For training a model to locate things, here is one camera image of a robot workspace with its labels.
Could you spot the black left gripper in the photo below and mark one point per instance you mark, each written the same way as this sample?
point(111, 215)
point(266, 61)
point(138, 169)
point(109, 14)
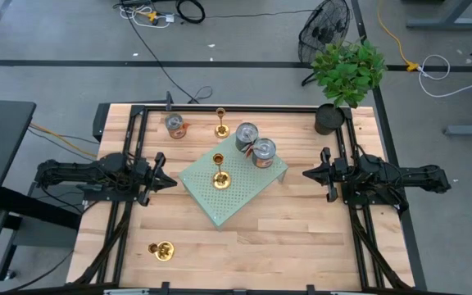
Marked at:
point(143, 176)

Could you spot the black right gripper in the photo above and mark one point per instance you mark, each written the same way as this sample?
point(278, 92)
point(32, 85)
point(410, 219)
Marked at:
point(344, 176)

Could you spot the tall brass candlestick holder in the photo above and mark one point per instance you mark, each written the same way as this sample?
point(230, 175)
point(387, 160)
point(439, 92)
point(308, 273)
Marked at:
point(221, 181)

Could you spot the orange heart gift bag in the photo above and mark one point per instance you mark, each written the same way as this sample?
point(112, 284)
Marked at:
point(174, 123)

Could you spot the orange heart candle tin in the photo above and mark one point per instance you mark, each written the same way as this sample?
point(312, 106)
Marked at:
point(264, 151)

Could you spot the medium brass candlestick holder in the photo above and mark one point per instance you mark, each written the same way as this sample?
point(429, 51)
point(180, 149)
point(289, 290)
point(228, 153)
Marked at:
point(221, 131)

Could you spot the dark ribbed candle tin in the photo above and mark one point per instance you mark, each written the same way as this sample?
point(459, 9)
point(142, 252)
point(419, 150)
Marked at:
point(246, 133)

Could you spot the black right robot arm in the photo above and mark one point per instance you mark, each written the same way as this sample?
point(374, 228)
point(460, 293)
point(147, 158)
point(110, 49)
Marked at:
point(404, 178)

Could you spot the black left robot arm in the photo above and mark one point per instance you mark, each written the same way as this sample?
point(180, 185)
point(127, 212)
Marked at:
point(76, 170)

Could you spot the green perforated metal shelf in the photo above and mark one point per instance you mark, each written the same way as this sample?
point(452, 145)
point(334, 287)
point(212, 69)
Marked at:
point(252, 184)

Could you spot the short brass candlestick holder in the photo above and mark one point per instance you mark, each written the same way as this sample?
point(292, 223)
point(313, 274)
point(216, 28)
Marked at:
point(164, 250)

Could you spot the black control box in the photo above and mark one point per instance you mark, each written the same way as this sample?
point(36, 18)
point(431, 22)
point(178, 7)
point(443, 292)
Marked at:
point(101, 123)

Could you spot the potted green plant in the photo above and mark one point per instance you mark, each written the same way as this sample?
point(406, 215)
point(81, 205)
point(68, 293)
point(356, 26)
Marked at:
point(346, 73)

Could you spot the white extrusion bar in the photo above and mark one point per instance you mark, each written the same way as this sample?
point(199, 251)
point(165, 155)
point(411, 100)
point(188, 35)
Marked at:
point(352, 293)
point(125, 292)

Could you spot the black floor fan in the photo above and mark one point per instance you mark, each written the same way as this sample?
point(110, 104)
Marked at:
point(326, 28)

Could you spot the grey floor bar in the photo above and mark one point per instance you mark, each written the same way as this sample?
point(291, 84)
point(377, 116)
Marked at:
point(471, 130)

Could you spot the grey desk foot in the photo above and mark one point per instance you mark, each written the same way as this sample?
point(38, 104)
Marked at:
point(445, 24)

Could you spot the black aluminium table frame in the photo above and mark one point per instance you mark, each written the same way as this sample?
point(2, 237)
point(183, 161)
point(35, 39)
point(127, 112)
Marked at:
point(240, 109)

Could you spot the black desk leg frame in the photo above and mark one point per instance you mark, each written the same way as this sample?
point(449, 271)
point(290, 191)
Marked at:
point(35, 207)

